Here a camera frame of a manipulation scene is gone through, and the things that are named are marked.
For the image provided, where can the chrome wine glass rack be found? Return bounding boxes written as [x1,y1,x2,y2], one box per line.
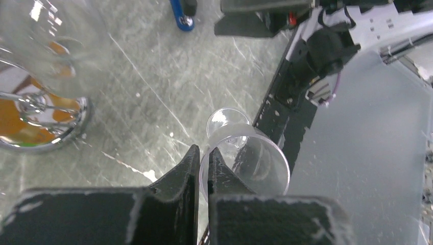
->
[1,45,92,153]

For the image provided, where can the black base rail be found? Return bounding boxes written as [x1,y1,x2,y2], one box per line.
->
[253,29,329,174]

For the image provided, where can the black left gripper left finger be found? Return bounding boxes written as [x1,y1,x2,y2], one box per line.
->
[1,145,200,244]

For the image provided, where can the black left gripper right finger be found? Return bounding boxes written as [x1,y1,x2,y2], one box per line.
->
[208,148,355,244]

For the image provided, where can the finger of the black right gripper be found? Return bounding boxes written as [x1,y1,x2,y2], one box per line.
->
[214,13,288,38]
[220,0,315,14]

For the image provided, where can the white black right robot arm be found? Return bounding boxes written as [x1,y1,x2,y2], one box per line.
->
[214,1,432,82]

